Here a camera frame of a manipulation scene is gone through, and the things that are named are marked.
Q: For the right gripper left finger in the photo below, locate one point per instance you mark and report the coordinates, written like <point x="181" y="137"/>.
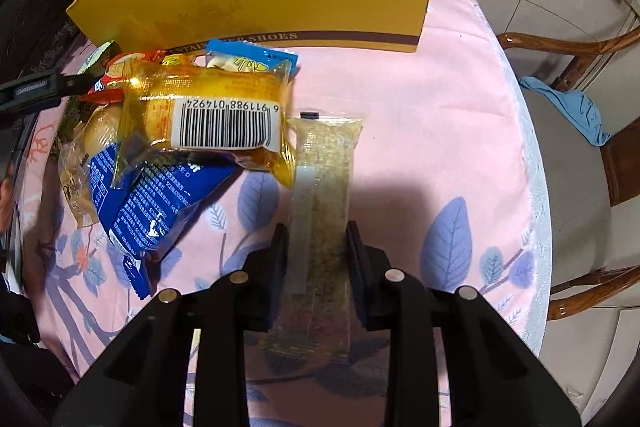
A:
<point x="260" y="295"/>

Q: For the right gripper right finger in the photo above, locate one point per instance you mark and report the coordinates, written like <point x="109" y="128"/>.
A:
<point x="378" y="300"/>

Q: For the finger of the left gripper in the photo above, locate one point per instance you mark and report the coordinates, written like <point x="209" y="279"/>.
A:
<point x="32" y="93"/>

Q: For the clear sesame bar packet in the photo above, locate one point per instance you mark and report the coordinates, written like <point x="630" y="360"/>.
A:
<point x="314" y="317"/>

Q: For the blue snack bag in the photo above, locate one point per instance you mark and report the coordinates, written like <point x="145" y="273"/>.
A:
<point x="145" y="215"/>

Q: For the blue purple snack packet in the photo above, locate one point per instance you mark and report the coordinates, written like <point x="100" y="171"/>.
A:
<point x="243" y="56"/>

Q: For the red round cake packet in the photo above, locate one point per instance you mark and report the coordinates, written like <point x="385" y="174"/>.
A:
<point x="110" y="88"/>

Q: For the pink floral tablecloth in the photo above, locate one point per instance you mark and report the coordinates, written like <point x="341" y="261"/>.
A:
<point x="448" y="180"/>

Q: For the yellow bread packet with barcode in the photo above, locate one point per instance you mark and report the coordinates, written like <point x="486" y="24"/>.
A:
<point x="192" y="111"/>

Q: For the wooden chair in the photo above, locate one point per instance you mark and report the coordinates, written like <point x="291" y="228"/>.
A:
<point x="578" y="174"/>

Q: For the blue cloth on chair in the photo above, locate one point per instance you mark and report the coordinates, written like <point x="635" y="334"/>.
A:
<point x="577" y="108"/>

